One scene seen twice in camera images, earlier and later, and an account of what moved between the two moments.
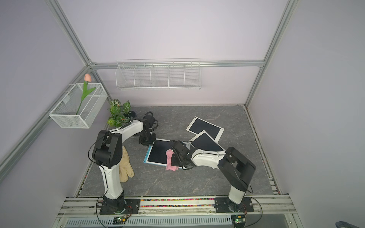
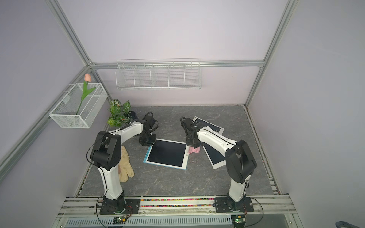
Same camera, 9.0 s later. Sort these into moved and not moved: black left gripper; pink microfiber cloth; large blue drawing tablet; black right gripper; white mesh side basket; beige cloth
Moved: pink microfiber cloth; black right gripper
Not moved: beige cloth; large blue drawing tablet; black left gripper; white mesh side basket
